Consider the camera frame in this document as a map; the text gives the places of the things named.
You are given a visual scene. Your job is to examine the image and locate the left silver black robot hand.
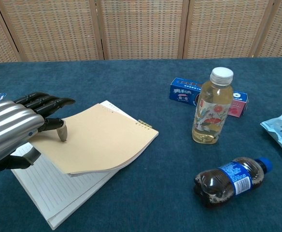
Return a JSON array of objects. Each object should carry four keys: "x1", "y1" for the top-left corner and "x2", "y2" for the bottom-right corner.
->
[{"x1": 0, "y1": 91, "x2": 76, "y2": 172}]

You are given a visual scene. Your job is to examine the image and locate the tan notebook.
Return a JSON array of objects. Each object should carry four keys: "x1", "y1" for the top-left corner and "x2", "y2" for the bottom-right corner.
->
[{"x1": 10, "y1": 100, "x2": 159, "y2": 231}]

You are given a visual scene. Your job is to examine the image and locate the dark blue table cloth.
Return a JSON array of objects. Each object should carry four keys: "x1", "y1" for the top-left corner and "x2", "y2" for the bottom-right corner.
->
[{"x1": 0, "y1": 57, "x2": 282, "y2": 232}]

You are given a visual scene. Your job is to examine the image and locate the bamboo folding screen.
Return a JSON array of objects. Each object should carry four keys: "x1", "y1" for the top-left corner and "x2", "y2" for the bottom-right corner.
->
[{"x1": 0, "y1": 0, "x2": 282, "y2": 64}]

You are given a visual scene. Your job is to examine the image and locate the blue cookie box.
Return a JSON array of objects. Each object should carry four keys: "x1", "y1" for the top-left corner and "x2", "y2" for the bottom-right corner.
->
[{"x1": 169, "y1": 77, "x2": 249, "y2": 118}]

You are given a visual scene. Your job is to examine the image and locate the yellow tea bottle white cap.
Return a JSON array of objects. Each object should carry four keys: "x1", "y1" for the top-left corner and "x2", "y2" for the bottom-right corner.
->
[{"x1": 191, "y1": 67, "x2": 235, "y2": 145}]

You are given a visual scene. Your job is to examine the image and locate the cola bottle blue label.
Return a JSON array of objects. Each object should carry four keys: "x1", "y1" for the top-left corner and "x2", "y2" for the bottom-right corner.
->
[{"x1": 193, "y1": 156, "x2": 273, "y2": 210}]

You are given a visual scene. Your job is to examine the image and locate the light blue wet wipes pack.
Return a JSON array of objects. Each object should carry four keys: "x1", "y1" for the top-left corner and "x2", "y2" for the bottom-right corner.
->
[{"x1": 259, "y1": 108, "x2": 282, "y2": 159}]

